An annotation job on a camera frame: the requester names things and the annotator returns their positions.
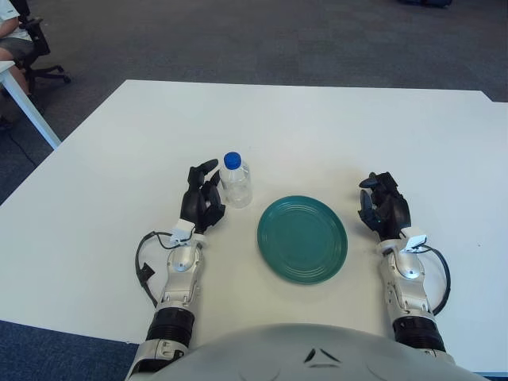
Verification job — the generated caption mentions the clear bottle with blue cap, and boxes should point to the clear bottle with blue cap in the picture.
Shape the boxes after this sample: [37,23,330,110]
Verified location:
[219,152,253,209]

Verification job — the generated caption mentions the seated person in white shirt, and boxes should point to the seated person in white shirt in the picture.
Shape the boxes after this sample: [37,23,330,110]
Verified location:
[0,0,37,96]

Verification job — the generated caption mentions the black office chair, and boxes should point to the black office chair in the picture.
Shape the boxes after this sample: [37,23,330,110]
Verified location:
[15,0,72,96]

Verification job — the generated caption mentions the green ribbed plate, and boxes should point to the green ribbed plate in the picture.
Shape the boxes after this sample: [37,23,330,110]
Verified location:
[256,194,349,286]

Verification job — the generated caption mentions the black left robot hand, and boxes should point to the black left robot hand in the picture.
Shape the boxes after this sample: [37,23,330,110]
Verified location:
[180,158,226,235]

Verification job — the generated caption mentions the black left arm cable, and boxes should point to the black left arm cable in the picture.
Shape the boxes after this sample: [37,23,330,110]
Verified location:
[134,230,178,309]

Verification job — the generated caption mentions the grey robot torso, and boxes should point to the grey robot torso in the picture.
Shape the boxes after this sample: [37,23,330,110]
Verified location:
[148,323,477,381]

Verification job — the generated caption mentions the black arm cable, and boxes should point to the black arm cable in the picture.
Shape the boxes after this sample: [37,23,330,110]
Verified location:
[134,230,178,309]
[416,244,452,317]

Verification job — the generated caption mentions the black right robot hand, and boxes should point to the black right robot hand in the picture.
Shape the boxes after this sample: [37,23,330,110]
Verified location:
[357,171,412,242]

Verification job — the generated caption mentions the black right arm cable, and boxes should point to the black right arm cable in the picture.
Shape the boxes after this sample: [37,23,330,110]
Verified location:
[416,244,452,317]

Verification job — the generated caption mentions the white side table leg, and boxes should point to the white side table leg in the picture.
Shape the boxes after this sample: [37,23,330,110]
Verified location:
[0,60,63,151]

